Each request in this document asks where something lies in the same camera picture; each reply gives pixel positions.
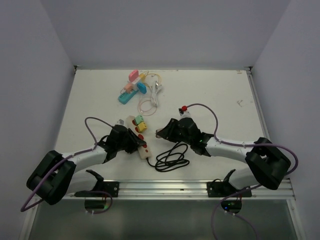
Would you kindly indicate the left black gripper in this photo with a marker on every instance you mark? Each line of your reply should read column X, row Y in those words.
column 135, row 142

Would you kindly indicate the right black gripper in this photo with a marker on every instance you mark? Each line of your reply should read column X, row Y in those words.
column 167, row 133

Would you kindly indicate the pink brown charger plug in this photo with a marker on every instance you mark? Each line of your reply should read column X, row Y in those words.
column 159, row 133

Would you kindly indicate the yellow USB charger plug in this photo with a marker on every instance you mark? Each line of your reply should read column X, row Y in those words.
column 141, row 127

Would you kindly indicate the green USB charger plug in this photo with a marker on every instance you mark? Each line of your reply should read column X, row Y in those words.
column 138, row 119

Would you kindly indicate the teal USB hub strip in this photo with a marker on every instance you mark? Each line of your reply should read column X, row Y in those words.
column 125, row 97

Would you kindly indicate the pink charger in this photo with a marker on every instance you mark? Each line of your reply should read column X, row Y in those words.
column 133, row 75

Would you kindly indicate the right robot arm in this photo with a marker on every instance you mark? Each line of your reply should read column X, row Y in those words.
column 266, row 164

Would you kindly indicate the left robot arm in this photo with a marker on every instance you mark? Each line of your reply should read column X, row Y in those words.
column 52, row 177

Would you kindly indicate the white multi-socket adapter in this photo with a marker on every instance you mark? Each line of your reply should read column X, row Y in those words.
column 137, row 80

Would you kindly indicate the blue flat charger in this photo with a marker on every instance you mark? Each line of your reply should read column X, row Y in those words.
column 142, row 88

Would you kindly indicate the peach small charger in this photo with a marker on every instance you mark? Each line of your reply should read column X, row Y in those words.
column 128, row 87

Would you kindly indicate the yellow small charger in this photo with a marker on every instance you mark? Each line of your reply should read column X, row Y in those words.
column 143, row 76

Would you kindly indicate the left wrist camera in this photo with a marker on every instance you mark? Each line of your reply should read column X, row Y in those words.
column 120, row 122

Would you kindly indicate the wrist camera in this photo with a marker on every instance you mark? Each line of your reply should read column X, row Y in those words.
column 120, row 122
column 184, row 112

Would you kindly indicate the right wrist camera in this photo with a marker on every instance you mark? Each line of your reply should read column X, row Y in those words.
column 184, row 112

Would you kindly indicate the aluminium front rail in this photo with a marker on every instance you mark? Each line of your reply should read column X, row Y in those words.
column 192, row 190

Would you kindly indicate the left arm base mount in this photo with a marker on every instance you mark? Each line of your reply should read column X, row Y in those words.
column 110, row 187

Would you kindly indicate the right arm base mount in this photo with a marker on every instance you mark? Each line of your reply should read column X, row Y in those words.
column 220, row 189

